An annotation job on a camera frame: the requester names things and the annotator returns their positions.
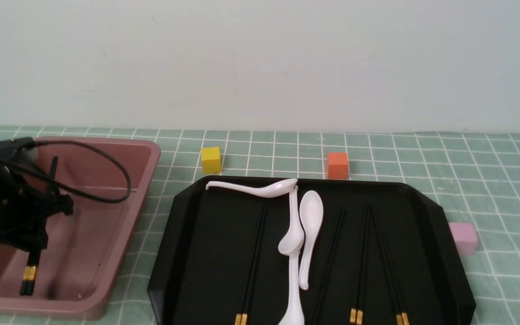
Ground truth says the pink cube block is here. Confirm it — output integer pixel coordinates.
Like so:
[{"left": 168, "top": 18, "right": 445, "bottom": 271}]
[{"left": 449, "top": 222, "right": 478, "bottom": 256}]

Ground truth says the black cable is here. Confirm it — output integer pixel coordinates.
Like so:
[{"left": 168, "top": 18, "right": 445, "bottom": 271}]
[{"left": 0, "top": 140, "right": 131, "bottom": 204}]

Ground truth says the white spoon centre left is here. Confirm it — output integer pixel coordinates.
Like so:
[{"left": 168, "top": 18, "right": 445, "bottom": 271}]
[{"left": 277, "top": 186, "right": 305, "bottom": 256}]

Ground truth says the black plastic tray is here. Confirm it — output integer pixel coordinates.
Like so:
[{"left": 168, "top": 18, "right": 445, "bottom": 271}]
[{"left": 147, "top": 176, "right": 476, "bottom": 325}]

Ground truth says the yellow cube block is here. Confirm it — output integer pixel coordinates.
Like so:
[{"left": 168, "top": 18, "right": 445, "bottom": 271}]
[{"left": 200, "top": 146, "right": 222, "bottom": 174}]

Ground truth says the white spoon centre right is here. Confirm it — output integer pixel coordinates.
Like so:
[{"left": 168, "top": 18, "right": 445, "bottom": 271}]
[{"left": 299, "top": 190, "right": 324, "bottom": 291}]

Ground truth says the orange cube block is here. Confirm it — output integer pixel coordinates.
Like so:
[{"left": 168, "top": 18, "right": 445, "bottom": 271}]
[{"left": 326, "top": 152, "right": 349, "bottom": 180}]

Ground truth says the pink plastic bin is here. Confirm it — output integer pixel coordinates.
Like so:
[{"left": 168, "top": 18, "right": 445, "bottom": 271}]
[{"left": 0, "top": 137, "right": 161, "bottom": 320}]

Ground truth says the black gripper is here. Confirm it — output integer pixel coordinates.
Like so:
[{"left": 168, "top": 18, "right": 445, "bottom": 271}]
[{"left": 0, "top": 137, "right": 74, "bottom": 251}]

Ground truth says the green checked tablecloth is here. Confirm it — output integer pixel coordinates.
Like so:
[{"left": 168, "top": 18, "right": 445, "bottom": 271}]
[{"left": 0, "top": 125, "right": 520, "bottom": 325}]

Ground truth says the white spoon lying top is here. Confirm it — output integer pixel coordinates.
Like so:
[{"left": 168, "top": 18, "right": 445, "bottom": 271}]
[{"left": 205, "top": 178, "right": 298, "bottom": 198}]

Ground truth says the black chopstick pair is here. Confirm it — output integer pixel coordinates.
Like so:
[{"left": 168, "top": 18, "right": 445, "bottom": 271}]
[
  {"left": 370, "top": 204, "right": 410, "bottom": 325},
  {"left": 19, "top": 156, "right": 59, "bottom": 297},
  {"left": 349, "top": 203, "right": 372, "bottom": 325},
  {"left": 234, "top": 204, "right": 268, "bottom": 325}
]

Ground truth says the white spoon bottom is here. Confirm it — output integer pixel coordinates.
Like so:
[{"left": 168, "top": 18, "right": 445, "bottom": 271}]
[{"left": 278, "top": 252, "right": 305, "bottom": 325}]

